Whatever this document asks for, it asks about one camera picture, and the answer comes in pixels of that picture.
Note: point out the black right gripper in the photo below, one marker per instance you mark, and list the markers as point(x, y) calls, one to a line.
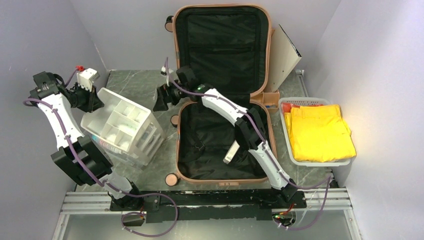
point(164, 97)

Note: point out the white plastic drawer organizer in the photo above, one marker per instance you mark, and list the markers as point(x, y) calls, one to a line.
point(125, 129)

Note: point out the pink hard-shell suitcase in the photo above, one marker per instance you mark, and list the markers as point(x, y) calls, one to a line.
point(227, 46)

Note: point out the white book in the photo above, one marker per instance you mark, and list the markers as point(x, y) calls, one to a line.
point(231, 152)

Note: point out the red garment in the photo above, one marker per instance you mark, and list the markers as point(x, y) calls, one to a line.
point(286, 106)

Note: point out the white plastic mesh basket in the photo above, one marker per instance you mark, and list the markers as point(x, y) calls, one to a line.
point(316, 132)

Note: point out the yellow garment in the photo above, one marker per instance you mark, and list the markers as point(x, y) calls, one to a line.
point(318, 132)

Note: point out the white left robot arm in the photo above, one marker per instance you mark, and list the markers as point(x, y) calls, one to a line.
point(77, 155)

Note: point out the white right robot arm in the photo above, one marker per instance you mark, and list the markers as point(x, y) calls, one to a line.
point(249, 132)

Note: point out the black suitcase wheel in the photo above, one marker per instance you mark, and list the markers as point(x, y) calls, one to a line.
point(172, 179)

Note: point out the white flat board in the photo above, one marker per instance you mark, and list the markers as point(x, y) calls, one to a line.
point(283, 58)

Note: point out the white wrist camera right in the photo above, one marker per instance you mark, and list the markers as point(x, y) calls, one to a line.
point(164, 71)

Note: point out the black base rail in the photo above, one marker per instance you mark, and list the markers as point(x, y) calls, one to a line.
point(187, 205)

